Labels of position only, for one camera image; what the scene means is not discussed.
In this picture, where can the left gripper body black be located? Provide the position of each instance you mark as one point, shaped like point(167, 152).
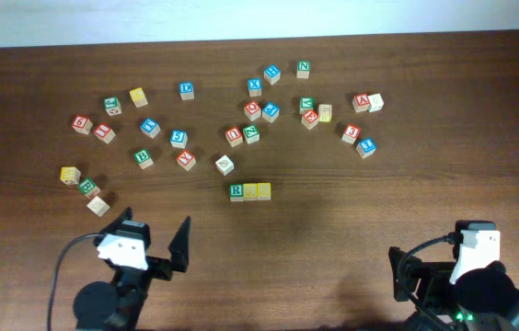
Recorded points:
point(158, 266)

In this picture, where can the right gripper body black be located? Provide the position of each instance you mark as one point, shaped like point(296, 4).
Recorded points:
point(422, 282)

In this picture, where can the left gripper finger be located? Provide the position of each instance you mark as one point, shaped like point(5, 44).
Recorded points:
point(111, 228)
point(179, 247)

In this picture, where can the green R block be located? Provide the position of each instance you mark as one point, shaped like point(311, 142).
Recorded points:
point(236, 192)

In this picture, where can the yellow S block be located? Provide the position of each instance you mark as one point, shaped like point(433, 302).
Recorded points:
point(250, 191)
point(264, 191)

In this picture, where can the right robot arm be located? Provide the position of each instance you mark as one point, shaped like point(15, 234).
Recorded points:
point(457, 281)

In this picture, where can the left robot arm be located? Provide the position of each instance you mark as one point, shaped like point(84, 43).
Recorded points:
point(116, 304)

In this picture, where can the plain wooden block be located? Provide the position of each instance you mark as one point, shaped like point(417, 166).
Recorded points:
point(98, 206)

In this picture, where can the green E block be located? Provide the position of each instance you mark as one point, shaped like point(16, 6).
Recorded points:
point(89, 188)

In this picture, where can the green B block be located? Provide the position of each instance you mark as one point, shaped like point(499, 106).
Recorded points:
point(143, 158)

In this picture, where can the yellow W block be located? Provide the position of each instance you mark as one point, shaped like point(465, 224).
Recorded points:
point(70, 175)

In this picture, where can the red Y block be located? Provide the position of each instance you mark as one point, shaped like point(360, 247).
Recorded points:
point(186, 160)

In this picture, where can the red I block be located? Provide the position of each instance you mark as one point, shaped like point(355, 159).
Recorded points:
point(105, 133)

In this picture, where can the blue T block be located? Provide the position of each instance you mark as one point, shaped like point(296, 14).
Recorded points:
point(150, 128)

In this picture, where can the blue 5 block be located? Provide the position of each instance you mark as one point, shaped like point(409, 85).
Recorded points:
point(179, 139)

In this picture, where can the plain leaf picture block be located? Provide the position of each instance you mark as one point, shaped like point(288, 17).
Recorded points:
point(224, 165)

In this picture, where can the red 6 block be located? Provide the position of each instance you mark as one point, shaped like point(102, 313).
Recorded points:
point(82, 124)

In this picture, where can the green J block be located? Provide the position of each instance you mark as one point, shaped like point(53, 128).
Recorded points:
point(112, 106)

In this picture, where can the yellow block top left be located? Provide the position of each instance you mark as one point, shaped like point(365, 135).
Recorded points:
point(138, 97)

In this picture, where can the red U block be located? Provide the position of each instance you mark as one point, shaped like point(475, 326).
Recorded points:
point(234, 136)

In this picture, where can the green Z block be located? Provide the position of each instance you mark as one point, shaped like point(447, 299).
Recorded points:
point(251, 134)

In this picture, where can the blue D block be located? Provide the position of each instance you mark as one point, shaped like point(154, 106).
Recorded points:
point(186, 90)

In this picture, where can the blue L block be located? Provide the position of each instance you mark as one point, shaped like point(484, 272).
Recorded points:
point(366, 147)

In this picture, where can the red Q block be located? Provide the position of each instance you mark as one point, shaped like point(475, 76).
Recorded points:
point(252, 110)

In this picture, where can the blue P block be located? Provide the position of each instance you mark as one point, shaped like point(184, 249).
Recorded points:
point(270, 112)

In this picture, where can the red 3 block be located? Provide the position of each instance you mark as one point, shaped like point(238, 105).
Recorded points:
point(351, 134)

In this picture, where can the blue X block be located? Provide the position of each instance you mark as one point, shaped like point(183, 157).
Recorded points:
point(254, 87)

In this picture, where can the red E block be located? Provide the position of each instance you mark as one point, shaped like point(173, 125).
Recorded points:
point(310, 119)

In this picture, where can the plain white picture block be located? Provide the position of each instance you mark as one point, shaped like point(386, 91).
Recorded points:
point(376, 102)

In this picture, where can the green V block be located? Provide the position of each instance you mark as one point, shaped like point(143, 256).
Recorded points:
point(306, 104)

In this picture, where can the red A block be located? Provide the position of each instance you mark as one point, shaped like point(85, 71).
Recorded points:
point(361, 103)

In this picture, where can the blue H block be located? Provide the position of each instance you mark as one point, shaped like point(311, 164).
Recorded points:
point(272, 74)

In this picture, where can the plain yellow-print block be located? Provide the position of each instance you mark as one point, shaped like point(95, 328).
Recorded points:
point(324, 112)

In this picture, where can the green N block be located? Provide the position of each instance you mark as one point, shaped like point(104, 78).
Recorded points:
point(303, 69)

